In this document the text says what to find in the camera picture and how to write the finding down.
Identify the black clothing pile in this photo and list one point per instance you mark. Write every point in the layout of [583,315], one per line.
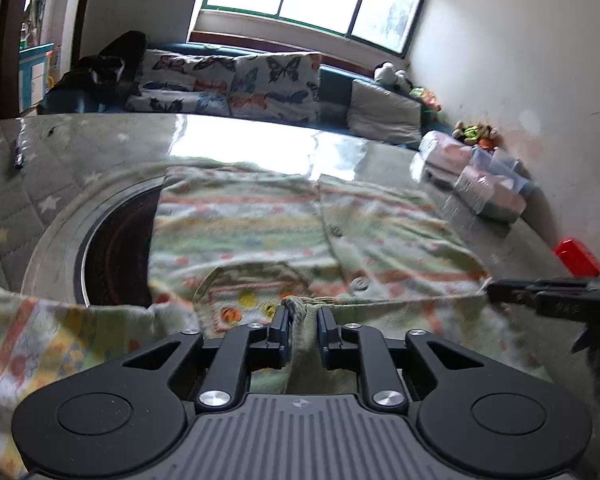
[105,72]

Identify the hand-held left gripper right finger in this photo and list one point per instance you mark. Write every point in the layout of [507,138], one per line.
[326,334]

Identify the blue cabinet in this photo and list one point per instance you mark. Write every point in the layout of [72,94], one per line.
[34,77]

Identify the plain grey pillow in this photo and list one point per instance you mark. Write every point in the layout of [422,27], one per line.
[385,112]

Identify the blue sofa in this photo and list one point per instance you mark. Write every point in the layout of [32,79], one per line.
[335,95]

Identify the pink tissue packet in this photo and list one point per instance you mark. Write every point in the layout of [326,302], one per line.
[490,195]
[445,155]

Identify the brown and green plush toys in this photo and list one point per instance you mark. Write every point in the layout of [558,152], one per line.
[475,135]

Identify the red plastic stool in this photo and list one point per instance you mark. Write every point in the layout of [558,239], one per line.
[577,256]

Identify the pink and green plush toy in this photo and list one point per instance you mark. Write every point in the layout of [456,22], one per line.
[425,97]

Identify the round black hotplate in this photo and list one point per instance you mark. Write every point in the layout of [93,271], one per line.
[115,255]

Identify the wide butterfly print pillow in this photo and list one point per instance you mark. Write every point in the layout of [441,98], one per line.
[180,82]

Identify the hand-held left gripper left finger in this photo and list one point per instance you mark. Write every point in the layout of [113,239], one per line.
[280,332]

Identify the clear plastic storage box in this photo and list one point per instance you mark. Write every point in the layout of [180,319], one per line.
[510,165]

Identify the pastel patterned knit cardigan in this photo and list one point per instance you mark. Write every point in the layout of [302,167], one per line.
[240,230]

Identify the dark wooden door frame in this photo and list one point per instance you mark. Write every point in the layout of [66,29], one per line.
[10,35]

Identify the panda plush toy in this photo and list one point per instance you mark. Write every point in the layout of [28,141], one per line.
[389,75]

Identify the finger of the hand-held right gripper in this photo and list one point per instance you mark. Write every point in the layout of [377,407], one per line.
[510,293]

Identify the black and silver pen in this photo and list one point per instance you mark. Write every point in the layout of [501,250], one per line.
[21,152]

